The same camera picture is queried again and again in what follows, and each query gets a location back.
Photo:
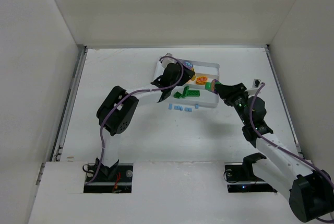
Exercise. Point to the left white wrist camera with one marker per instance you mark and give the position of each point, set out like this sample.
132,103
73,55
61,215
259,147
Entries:
166,60

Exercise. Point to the green purple yellow lego cluster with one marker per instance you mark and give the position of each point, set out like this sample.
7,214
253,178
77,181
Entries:
211,86

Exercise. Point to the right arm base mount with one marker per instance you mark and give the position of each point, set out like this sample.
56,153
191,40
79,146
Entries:
241,179

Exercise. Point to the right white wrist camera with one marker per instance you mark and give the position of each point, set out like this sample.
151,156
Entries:
255,86

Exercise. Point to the small green lego brick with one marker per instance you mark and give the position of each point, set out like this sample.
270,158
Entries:
177,95

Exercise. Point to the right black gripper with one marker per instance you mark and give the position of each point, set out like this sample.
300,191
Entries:
233,93

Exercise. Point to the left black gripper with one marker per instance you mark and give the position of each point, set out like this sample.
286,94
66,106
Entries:
187,75

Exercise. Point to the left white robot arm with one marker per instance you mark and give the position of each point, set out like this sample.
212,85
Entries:
117,110

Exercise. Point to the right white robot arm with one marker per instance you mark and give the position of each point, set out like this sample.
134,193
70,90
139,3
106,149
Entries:
308,189

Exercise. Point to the white divided sorting tray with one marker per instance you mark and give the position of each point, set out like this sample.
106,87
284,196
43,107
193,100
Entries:
206,99

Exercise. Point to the yellow orange patterned lego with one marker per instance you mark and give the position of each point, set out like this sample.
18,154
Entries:
201,80

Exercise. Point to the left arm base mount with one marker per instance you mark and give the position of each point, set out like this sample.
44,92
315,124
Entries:
116,179

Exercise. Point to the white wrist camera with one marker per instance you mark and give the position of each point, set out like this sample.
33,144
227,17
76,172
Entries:
166,60
255,86

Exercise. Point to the purple round lego piece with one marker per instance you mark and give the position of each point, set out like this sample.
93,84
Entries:
188,65

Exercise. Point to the green lego plate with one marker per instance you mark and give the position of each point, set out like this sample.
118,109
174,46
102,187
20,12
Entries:
185,92

